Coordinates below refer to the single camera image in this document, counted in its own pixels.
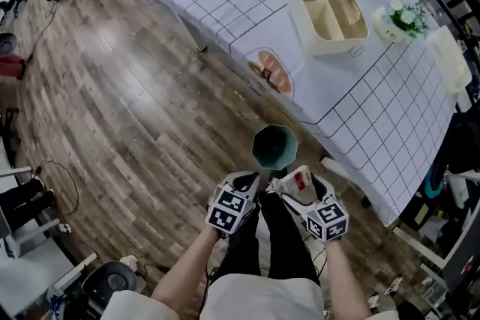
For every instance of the person's left forearm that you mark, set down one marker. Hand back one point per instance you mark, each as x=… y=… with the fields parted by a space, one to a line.
x=187 y=270

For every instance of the white vase with flowers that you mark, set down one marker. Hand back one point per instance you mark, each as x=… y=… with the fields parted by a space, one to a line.
x=403 y=20

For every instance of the white power plug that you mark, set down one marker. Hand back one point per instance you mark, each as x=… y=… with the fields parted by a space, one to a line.
x=65 y=228

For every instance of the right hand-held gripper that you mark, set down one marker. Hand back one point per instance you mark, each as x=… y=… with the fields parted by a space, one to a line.
x=326 y=221

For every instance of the dark green bin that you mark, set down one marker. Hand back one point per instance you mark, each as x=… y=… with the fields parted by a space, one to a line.
x=275 y=148

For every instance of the white red trash packet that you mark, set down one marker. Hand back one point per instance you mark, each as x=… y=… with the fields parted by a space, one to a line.
x=296 y=180

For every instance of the white desk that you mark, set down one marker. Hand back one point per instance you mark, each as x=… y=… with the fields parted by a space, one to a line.
x=26 y=273

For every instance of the person's right forearm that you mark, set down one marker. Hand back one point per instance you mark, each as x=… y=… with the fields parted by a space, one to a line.
x=345 y=281

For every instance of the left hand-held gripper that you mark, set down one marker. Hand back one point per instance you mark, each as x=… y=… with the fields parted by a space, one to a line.
x=225 y=210

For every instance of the white rectangular box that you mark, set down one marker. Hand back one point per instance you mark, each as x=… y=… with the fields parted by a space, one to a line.
x=448 y=60

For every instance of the person's black trousers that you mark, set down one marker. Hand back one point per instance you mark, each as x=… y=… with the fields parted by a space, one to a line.
x=285 y=243

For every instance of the black round stool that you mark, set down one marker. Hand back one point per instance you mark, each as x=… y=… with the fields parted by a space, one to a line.
x=110 y=281

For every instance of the red object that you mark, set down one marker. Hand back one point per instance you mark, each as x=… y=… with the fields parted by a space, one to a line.
x=10 y=66

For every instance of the person's white shirt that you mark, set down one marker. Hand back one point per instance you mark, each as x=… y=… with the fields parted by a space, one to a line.
x=262 y=299

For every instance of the cream divided organizer box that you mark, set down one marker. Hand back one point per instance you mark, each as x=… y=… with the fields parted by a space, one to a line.
x=330 y=11

